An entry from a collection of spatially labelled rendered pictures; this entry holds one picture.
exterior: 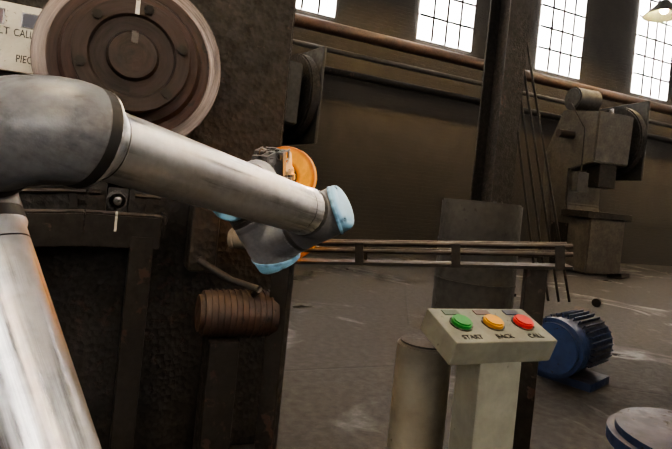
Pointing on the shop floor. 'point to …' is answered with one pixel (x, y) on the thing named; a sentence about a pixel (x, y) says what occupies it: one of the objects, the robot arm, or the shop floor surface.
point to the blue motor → (577, 349)
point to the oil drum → (480, 219)
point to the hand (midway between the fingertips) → (286, 169)
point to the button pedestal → (485, 373)
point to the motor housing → (225, 355)
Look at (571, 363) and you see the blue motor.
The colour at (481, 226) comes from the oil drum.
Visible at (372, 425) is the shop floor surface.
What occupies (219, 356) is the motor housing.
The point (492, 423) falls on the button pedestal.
